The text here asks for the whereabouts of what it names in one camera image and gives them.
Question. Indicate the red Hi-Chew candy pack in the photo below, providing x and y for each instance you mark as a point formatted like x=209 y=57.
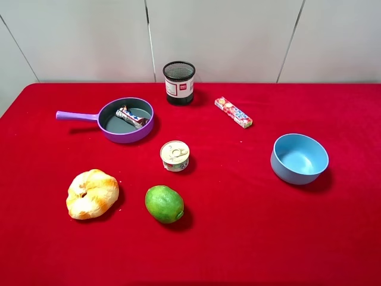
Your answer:
x=233 y=112

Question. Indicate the green lime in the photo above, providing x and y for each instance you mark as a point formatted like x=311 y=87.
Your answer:
x=164 y=204

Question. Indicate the bread bagel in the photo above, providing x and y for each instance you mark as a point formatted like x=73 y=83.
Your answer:
x=91 y=194

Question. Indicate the small tin can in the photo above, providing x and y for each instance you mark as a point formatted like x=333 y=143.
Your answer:
x=175 y=156

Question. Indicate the black mesh pen holder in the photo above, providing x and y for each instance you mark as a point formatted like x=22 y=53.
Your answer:
x=179 y=82

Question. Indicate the blue bowl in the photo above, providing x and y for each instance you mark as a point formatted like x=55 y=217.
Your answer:
x=298 y=159

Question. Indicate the purple toy frying pan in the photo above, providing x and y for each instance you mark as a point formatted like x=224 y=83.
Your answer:
x=114 y=128

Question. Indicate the brown chocolate bar wrapper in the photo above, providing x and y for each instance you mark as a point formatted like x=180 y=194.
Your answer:
x=136 y=121

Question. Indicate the red table cloth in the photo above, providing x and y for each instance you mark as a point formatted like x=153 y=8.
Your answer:
x=242 y=224

